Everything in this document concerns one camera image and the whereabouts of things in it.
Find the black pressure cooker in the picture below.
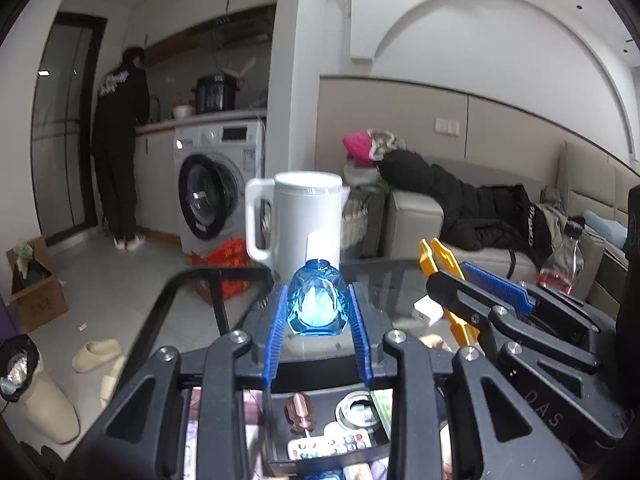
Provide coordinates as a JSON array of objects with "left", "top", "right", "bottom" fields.
[{"left": 192, "top": 74, "right": 238, "bottom": 115}]

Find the black trash bag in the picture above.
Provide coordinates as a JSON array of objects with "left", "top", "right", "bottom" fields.
[{"left": 0, "top": 335, "right": 41, "bottom": 403}]

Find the beige slipper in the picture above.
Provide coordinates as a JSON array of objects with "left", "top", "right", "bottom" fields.
[
  {"left": 100, "top": 355, "right": 128, "bottom": 408},
  {"left": 71, "top": 339, "right": 123, "bottom": 373}
]

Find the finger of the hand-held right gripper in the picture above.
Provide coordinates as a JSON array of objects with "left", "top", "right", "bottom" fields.
[
  {"left": 459, "top": 261, "right": 618, "bottom": 333},
  {"left": 426, "top": 271, "right": 603, "bottom": 376}
]

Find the white plastic bag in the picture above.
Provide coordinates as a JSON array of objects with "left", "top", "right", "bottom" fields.
[{"left": 342, "top": 162, "right": 388, "bottom": 192}]

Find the black printed hoodie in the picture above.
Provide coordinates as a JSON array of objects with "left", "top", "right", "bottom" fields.
[{"left": 505, "top": 183, "right": 553, "bottom": 268}]

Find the black puffer coat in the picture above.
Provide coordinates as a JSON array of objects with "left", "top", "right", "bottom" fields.
[{"left": 377, "top": 149, "right": 533, "bottom": 253}]

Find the white wicker basket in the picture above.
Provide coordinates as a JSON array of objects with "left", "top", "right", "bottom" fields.
[{"left": 340, "top": 192, "right": 371, "bottom": 251}]

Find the beige trash bin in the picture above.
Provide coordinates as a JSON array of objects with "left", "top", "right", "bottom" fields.
[{"left": 0, "top": 370, "right": 81, "bottom": 445}]

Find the white green tissue packet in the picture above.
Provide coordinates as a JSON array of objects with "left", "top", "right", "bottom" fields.
[{"left": 371, "top": 389, "right": 392, "bottom": 431}]

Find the range hood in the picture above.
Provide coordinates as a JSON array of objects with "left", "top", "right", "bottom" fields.
[{"left": 187, "top": 5, "right": 276, "bottom": 46}]

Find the white electric kettle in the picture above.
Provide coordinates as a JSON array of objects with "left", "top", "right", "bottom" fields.
[{"left": 244, "top": 171, "right": 351, "bottom": 281}]

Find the patterned cloth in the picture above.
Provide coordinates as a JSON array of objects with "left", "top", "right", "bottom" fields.
[{"left": 367, "top": 129, "right": 407, "bottom": 161}]

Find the clear bottle with red liquid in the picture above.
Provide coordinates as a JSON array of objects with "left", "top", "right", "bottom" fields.
[{"left": 537, "top": 217, "right": 586, "bottom": 296}]

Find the grey cloth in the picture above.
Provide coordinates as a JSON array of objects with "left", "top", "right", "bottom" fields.
[{"left": 540, "top": 186, "right": 576, "bottom": 241}]

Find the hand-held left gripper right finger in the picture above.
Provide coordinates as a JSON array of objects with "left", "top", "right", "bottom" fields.
[{"left": 348, "top": 282, "right": 583, "bottom": 480}]

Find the brown cardboard box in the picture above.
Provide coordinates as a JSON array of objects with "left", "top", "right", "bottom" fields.
[{"left": 6, "top": 235, "right": 69, "bottom": 333}]

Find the white charger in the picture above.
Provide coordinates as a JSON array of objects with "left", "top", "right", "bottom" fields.
[{"left": 412, "top": 296, "right": 446, "bottom": 325}]

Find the light blue cloth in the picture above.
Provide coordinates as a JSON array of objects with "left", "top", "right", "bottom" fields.
[{"left": 582, "top": 210, "right": 628, "bottom": 248}]

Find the white washing machine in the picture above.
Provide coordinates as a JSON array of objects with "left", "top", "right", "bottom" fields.
[{"left": 173, "top": 119, "right": 266, "bottom": 256}]

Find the black glass coffee table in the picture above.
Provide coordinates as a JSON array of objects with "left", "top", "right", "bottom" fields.
[{"left": 117, "top": 257, "right": 501, "bottom": 480}]

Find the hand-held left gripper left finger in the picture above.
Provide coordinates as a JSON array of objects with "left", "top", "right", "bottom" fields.
[{"left": 75, "top": 282, "right": 293, "bottom": 480}]

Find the orange plastic bag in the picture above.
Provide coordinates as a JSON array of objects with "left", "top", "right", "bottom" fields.
[{"left": 190, "top": 237, "right": 253, "bottom": 306}]

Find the beige sofa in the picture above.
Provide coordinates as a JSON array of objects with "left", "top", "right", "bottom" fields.
[{"left": 360, "top": 140, "right": 640, "bottom": 321}]

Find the black framed glass door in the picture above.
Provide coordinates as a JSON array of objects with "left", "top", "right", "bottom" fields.
[{"left": 32, "top": 11, "right": 108, "bottom": 233}]

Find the kitchen counter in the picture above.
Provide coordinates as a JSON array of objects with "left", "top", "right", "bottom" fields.
[{"left": 135, "top": 107, "right": 268, "bottom": 136}]

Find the yellow plastic tool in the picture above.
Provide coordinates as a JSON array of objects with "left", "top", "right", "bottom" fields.
[{"left": 419, "top": 237, "right": 483, "bottom": 348}]

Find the pink cloth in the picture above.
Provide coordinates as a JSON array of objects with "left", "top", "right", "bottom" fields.
[{"left": 341, "top": 131, "right": 376, "bottom": 168}]

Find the white remote control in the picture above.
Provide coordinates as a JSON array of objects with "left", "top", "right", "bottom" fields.
[{"left": 287, "top": 432, "right": 373, "bottom": 461}]

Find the blue glass bottle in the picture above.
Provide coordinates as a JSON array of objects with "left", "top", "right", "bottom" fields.
[{"left": 286, "top": 258, "right": 351, "bottom": 336}]

